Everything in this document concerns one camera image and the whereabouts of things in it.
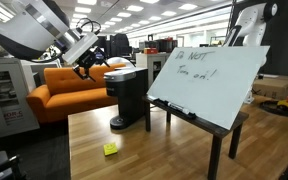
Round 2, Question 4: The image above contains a yellow smiley sticky pad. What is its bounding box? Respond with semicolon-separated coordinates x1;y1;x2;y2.
103;142;119;157

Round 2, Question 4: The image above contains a large cardboard box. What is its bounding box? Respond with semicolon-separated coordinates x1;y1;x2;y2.
252;74;288;103

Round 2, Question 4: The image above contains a black round mat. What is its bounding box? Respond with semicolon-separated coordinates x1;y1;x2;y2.
259;99;288;118

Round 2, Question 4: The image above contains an orange sofa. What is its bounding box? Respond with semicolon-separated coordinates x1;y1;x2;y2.
26;63;127;125

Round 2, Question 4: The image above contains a black 3D printer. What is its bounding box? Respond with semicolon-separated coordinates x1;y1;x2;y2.
155;37;179;54

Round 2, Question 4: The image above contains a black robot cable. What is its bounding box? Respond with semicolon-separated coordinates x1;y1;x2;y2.
75;17;102;34

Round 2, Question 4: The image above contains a black coffee machine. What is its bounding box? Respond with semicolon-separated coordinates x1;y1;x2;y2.
103;66;149;131

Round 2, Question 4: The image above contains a white cabinet with glass door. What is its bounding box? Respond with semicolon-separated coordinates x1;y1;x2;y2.
0;58;41;139

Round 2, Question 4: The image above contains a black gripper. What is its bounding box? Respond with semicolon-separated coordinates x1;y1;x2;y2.
71;46;112;83

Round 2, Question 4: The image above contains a white background cabinet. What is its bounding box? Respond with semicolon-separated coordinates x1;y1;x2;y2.
135;52;172;89

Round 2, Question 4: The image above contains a white dome object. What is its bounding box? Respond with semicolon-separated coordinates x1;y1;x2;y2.
105;56;137;69

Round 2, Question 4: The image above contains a small dark wooden table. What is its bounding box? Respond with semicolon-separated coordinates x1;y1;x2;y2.
142;94;250;180

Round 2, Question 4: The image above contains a whiteboard with handwriting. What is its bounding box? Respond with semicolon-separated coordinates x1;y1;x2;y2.
146;45;271;131

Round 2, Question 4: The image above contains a black curtain backdrop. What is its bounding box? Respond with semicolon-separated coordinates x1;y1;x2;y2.
230;0;288;78

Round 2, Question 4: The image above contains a red box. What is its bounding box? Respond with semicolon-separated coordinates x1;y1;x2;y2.
143;47;159;55

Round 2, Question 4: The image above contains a black marker with white label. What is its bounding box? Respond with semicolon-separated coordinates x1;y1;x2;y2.
167;101;197;120

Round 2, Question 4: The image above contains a black enclosure cabinet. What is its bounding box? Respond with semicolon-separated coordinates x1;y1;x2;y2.
95;34;108;51

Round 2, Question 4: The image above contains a white side cabinet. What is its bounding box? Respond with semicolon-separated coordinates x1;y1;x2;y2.
20;59;62;94

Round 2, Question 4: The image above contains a black bulky equipment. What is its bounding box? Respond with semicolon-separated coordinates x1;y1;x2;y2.
108;33;132;58

